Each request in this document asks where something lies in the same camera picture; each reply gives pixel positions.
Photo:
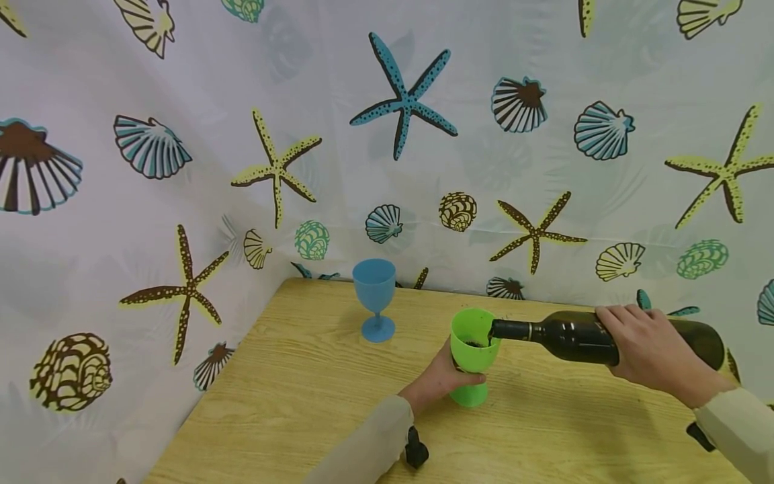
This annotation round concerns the person's left hand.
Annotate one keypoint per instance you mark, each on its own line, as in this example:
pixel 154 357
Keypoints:
pixel 432 386

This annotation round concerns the person's right hand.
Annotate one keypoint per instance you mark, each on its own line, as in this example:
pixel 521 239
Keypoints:
pixel 656 353

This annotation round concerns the person's left fingers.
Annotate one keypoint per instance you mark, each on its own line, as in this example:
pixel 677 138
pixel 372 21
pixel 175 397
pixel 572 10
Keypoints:
pixel 447 349

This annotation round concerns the person's right fingers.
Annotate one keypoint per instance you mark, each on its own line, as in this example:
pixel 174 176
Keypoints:
pixel 626 319

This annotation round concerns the person's left thumb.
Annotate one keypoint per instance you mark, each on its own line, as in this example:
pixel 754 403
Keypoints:
pixel 470 379

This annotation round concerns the green plastic goblet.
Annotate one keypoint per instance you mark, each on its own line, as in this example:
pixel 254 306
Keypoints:
pixel 474 359

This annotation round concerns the dark glass wine bottle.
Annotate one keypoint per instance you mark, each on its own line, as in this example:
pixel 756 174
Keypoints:
pixel 580 337

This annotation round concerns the person's right forearm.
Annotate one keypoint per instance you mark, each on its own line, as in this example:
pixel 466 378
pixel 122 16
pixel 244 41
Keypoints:
pixel 741 427

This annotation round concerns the person's left forearm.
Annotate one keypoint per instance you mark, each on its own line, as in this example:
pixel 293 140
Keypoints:
pixel 372 444

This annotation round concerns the dark liquid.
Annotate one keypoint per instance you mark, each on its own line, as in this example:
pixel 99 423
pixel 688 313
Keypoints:
pixel 473 344

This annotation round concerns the blue plastic goblet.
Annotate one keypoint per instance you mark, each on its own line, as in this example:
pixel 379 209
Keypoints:
pixel 375 287

